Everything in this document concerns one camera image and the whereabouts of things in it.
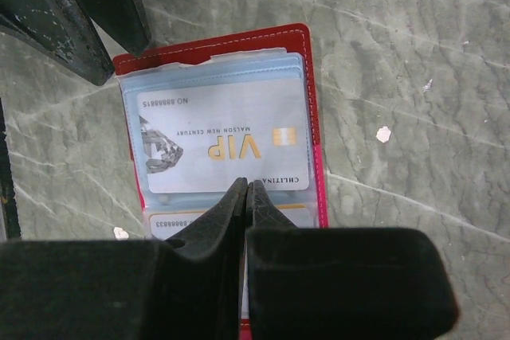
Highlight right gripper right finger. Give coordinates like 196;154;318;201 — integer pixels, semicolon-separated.
246;181;459;339

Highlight aluminium mounting rail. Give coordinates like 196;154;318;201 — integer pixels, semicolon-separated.
0;106;21;242

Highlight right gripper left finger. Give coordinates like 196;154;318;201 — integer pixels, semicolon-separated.
1;178;248;339

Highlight white magnetic stripe card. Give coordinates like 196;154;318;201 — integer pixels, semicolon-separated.
137;78;309;193

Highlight red leather card holder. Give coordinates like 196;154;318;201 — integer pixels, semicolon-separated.
112;21;331;340

